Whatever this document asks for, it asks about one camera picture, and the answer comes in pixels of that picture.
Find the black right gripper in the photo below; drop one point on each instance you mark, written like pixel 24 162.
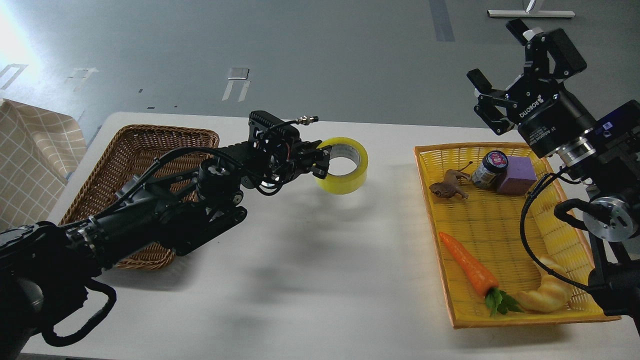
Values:
pixel 547 116

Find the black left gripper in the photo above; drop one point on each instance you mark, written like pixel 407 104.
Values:
pixel 288 158

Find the yellow tape roll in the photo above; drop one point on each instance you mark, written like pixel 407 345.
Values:
pixel 345 147

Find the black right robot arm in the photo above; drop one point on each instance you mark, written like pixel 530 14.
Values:
pixel 608 156

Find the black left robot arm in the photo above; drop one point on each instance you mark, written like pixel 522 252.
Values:
pixel 186 198

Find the white stand base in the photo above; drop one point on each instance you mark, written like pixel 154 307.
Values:
pixel 531 9

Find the purple foam block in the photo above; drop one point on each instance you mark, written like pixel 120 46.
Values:
pixel 518 177

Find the small glass jar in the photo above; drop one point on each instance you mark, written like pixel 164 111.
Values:
pixel 492 165

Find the yellow plastic basket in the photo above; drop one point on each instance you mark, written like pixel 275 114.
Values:
pixel 488 225

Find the brown toy animal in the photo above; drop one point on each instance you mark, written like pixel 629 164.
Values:
pixel 449 186

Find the brown wicker basket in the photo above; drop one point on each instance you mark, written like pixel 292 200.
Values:
pixel 132 151

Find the orange toy carrot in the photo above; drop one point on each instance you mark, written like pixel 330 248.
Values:
pixel 483 281

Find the toy croissant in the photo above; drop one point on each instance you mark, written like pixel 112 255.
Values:
pixel 552 294

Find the beige checkered cloth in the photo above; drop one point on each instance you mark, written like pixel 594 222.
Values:
pixel 39 149

